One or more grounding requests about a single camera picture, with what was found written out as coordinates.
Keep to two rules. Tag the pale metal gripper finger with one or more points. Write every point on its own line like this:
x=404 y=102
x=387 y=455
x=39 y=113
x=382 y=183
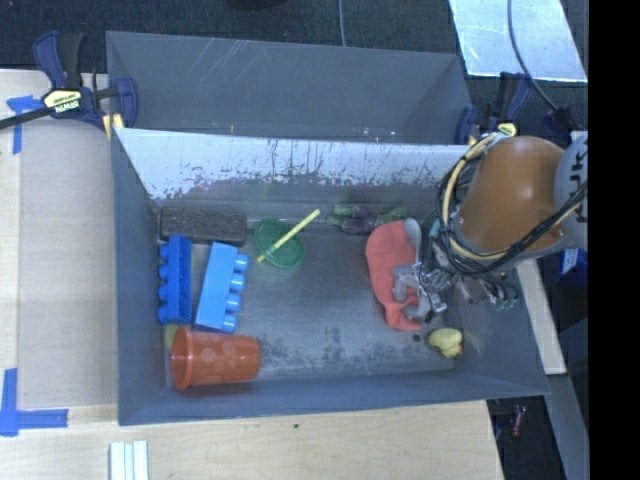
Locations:
x=419 y=311
x=406 y=275

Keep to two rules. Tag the red cloth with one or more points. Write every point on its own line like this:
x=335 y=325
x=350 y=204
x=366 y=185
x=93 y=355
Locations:
x=387 y=263

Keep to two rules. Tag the yellow rubber duck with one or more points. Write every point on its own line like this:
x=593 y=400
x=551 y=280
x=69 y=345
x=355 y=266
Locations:
x=444 y=340

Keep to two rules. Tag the purple toy eggplant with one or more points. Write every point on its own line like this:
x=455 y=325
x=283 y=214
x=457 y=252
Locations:
x=357 y=226
x=361 y=212

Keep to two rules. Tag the grey metal bin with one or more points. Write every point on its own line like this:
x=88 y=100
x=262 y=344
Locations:
x=320 y=313

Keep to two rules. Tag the green lid with yellow straw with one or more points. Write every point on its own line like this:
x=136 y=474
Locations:
x=280 y=248

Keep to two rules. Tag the light blue toy brick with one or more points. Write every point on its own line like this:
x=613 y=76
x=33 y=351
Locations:
x=217 y=283

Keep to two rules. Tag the orange dotted plastic cup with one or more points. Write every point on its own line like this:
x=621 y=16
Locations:
x=215 y=360

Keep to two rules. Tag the dark green flat block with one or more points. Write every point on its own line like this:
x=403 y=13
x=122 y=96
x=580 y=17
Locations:
x=202 y=225

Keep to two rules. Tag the dark blue toy brick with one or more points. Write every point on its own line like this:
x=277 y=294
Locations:
x=177 y=278

